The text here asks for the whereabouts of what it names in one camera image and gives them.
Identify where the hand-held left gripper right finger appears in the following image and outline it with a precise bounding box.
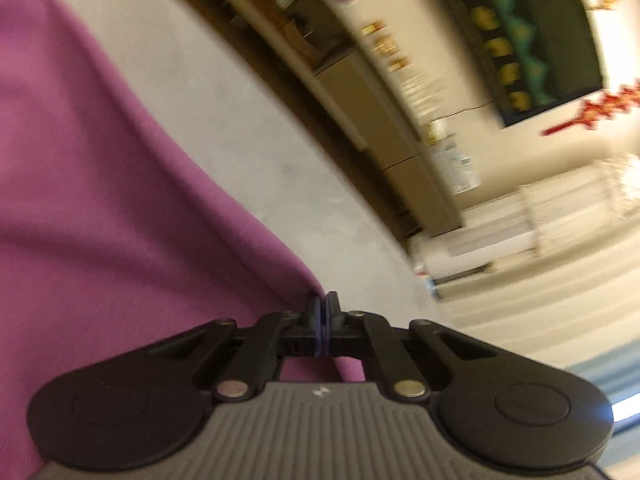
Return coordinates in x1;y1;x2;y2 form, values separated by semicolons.
322;291;501;402

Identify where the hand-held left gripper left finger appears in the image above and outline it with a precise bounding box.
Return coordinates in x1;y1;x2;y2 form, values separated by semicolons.
135;296;323;402

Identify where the purple garment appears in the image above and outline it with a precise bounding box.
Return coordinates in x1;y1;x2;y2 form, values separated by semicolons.
0;0;366;480

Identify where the white standing air conditioner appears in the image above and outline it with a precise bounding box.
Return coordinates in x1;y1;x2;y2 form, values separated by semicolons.
410;195;538;302

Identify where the white curtain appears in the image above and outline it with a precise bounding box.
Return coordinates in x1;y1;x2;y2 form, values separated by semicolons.
440;220;640;376

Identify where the long grey brown sideboard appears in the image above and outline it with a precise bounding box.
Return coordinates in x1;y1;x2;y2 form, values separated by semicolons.
150;0;463;238

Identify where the grey organiser box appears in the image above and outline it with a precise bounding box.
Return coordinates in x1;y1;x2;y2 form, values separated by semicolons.
432;135;482;197

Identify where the blue curtain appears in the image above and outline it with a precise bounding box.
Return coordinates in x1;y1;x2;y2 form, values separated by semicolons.
567;347;640;398

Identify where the white lace cover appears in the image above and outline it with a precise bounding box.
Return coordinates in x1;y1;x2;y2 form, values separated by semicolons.
520;154;640;257

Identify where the set of clear glasses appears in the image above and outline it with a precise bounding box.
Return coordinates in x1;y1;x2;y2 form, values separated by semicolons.
400;72;447;122

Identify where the golden bowl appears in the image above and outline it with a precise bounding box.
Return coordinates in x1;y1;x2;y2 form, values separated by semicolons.
375;35;402;59

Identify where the red hanging ornament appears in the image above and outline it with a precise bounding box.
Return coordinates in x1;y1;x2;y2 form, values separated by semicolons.
541;79;640;137

